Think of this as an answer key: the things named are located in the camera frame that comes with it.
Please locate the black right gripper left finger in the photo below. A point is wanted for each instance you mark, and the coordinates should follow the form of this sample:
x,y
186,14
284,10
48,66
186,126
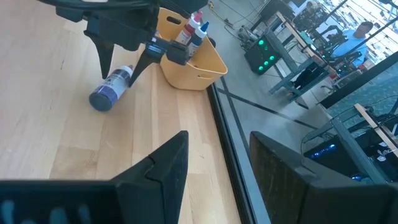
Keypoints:
x,y
155,193

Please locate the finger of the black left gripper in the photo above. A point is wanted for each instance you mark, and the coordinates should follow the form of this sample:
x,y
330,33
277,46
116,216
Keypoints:
x,y
140,67
104,53

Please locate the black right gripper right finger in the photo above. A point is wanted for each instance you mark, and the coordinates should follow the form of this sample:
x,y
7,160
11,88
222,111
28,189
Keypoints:
x,y
295,196

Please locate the large purple food coloring bottle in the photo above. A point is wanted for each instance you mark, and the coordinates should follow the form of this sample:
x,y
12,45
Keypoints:
x,y
107,93

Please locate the large pink food coloring bottle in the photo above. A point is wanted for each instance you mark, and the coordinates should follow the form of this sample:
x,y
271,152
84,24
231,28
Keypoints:
x,y
186,32

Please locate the large blue food coloring bottle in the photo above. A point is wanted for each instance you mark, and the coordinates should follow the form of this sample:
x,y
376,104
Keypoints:
x,y
197,39

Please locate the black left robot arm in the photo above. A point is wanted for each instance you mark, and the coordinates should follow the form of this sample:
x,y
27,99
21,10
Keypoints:
x,y
186,4

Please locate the black computer with blue light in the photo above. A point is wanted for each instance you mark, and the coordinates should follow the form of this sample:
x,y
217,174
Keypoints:
x,y
323,155

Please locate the yellow plastic basket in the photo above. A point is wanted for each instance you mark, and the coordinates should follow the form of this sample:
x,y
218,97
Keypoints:
x,y
192,77

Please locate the wooden workbench with grey legs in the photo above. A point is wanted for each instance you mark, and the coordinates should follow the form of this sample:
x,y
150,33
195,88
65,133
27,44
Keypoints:
x,y
351,145
282,53

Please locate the black computer with green fans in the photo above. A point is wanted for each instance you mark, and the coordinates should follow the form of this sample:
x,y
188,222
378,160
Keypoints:
x,y
258,59

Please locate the person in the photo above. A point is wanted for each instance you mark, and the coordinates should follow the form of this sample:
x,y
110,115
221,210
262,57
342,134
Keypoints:
x,y
354,42

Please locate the black aluminium table frame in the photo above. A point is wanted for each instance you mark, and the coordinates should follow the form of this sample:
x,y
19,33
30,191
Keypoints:
x,y
225,155

